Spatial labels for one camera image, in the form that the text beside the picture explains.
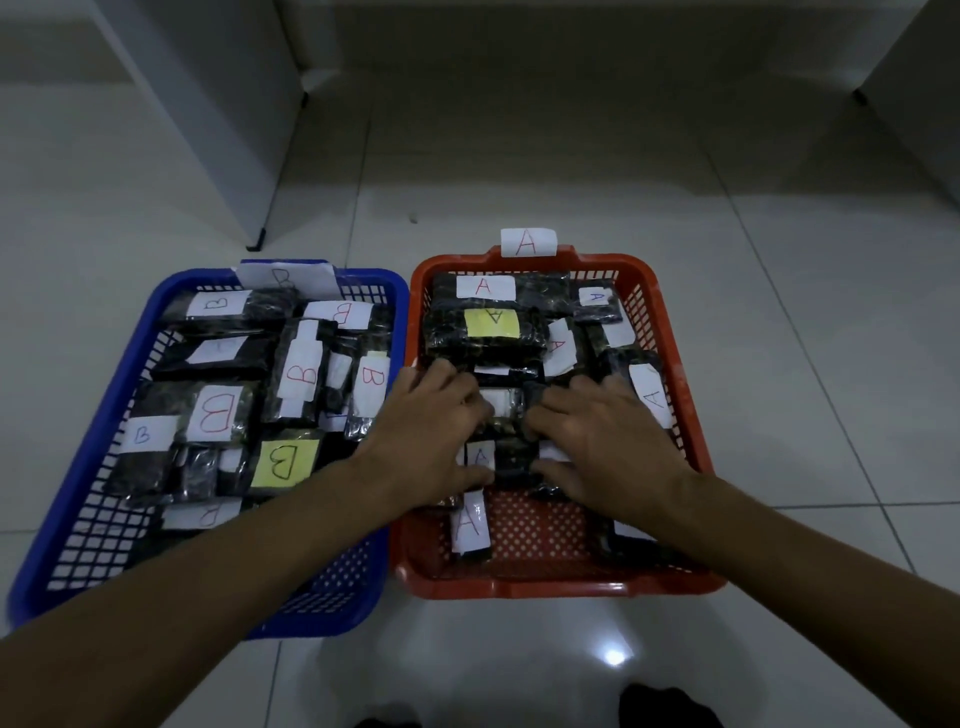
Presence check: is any person's left hand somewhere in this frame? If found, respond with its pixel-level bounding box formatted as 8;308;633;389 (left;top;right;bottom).
352;358;496;515

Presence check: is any person's right hand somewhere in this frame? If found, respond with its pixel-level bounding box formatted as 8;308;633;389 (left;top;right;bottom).
522;374;697;530

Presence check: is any red plastic basket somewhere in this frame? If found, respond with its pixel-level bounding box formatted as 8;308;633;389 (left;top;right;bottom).
389;245;727;601

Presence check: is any blue plastic basket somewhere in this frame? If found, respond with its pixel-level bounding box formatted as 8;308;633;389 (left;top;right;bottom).
5;260;410;640

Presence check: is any person's left forearm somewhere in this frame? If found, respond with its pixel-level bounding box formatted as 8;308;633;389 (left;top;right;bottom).
0;457;399;728

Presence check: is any person's right forearm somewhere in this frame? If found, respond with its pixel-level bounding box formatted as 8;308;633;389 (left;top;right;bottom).
659;472;960;728

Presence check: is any large white paper tag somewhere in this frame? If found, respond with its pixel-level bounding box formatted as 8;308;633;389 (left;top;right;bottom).
234;260;345;301

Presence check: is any small white paper tag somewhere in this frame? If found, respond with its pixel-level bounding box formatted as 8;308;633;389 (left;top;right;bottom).
500;227;559;259

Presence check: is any white desk side panel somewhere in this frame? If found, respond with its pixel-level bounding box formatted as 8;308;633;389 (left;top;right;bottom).
86;0;309;253
854;0;960;204

